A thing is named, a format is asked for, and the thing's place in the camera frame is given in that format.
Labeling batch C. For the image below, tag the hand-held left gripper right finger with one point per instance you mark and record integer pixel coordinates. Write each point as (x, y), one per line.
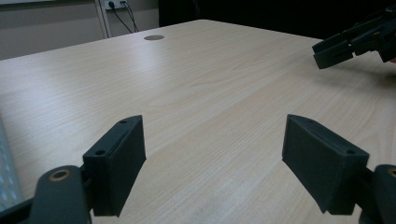
(323, 168)

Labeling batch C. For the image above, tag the blue plastic basket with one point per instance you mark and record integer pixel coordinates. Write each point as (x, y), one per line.
(7, 174)

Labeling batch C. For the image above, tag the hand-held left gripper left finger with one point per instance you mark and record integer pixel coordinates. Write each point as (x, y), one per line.
(115, 168)

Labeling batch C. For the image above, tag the white wall socket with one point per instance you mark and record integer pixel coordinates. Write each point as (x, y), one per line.
(116, 3)

